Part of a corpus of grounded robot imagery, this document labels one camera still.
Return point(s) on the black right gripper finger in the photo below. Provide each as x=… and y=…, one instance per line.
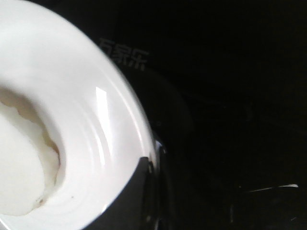
x=142, y=204

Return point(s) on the white round plate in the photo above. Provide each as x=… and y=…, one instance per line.
x=89, y=109

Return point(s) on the fried egg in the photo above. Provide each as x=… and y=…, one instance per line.
x=29, y=158

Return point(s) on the black glass gas hob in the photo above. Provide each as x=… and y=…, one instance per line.
x=224, y=86

